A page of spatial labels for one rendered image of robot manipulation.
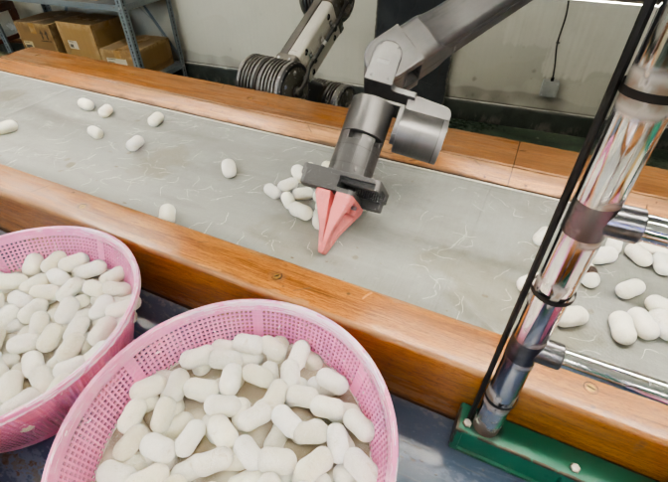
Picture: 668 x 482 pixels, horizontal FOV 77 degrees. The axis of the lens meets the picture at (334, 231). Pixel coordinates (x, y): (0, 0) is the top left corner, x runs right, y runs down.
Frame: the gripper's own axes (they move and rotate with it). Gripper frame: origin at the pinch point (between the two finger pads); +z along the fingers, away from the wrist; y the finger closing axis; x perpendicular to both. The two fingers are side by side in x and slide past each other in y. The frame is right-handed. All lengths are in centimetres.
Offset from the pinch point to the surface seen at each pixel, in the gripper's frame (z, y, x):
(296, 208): -4.1, -6.4, 2.4
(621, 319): -2.2, 32.5, 0.4
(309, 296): 5.9, 2.8, -7.0
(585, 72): -139, 42, 172
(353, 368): 10.7, 9.8, -8.8
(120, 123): -12, -51, 11
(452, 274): -1.8, 15.5, 2.8
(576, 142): -110, 50, 192
